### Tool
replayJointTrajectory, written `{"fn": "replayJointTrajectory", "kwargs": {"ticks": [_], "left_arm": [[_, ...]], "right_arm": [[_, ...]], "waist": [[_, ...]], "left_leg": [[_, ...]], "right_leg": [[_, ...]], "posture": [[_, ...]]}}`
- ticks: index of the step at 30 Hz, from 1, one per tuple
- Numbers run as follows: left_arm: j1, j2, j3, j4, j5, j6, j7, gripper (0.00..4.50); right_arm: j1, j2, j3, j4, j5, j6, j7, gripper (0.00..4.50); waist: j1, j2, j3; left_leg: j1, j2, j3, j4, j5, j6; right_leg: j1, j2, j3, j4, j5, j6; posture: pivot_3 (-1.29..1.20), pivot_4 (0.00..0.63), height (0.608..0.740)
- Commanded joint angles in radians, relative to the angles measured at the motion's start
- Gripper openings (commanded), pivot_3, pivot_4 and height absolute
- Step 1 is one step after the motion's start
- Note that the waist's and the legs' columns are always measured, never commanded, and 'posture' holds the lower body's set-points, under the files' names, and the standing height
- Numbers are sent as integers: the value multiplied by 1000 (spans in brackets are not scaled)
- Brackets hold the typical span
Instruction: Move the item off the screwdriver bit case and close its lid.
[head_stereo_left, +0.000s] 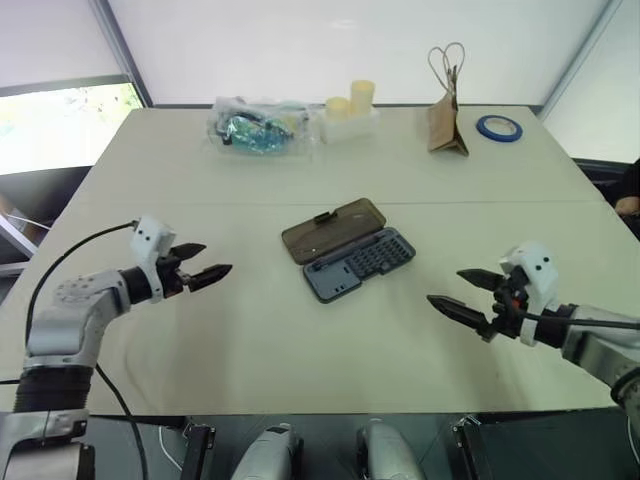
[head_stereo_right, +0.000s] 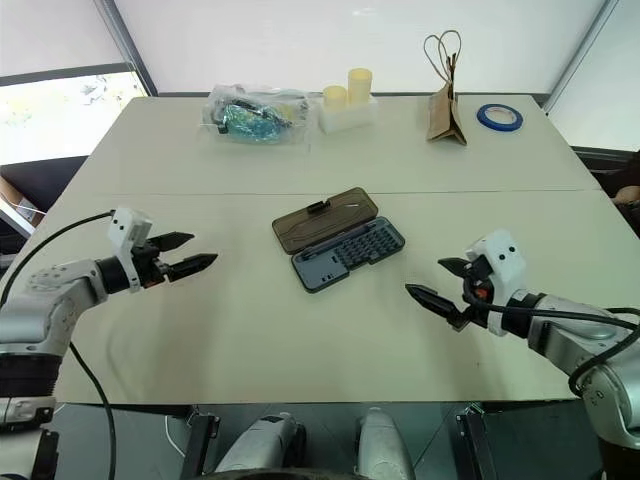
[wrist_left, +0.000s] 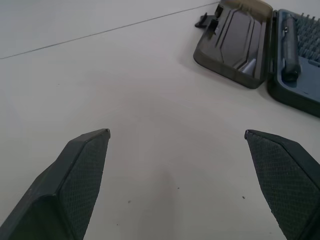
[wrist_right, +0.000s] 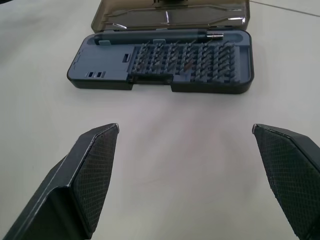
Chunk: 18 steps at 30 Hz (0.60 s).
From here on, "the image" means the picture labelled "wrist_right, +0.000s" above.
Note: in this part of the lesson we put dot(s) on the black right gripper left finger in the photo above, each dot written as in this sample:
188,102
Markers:
75,185

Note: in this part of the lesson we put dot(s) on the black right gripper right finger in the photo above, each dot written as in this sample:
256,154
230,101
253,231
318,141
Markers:
295,180

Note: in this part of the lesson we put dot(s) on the grey screwdriver bit case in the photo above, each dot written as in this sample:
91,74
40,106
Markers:
160,47

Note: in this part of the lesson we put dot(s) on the grey screwdriver bit rack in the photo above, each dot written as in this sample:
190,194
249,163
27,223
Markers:
185,61

